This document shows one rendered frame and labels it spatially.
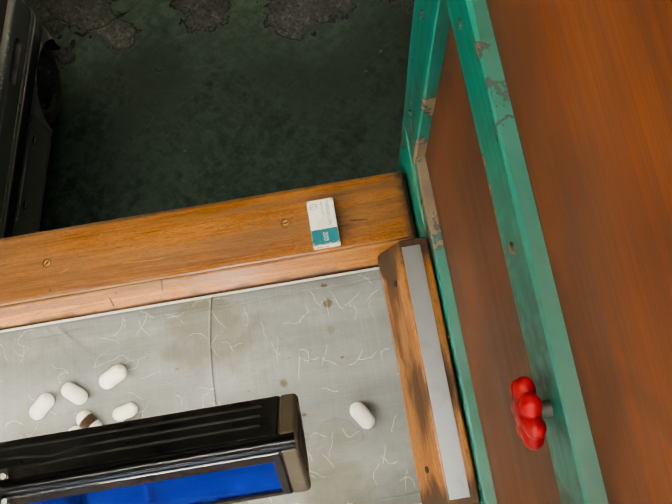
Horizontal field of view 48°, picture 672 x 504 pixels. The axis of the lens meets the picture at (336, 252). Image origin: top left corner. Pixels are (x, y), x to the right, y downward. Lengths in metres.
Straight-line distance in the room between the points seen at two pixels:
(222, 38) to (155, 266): 1.10
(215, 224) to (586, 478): 0.67
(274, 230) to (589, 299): 0.64
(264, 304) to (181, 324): 0.11
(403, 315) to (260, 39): 1.24
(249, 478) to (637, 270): 0.38
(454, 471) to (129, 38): 1.52
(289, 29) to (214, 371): 1.19
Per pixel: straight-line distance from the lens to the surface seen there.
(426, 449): 0.86
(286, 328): 0.98
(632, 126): 0.32
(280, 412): 0.62
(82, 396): 1.01
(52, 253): 1.05
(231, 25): 2.02
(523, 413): 0.45
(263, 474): 0.62
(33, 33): 1.85
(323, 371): 0.96
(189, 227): 1.00
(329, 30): 1.99
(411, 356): 0.86
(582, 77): 0.36
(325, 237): 0.95
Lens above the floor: 1.70
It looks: 75 degrees down
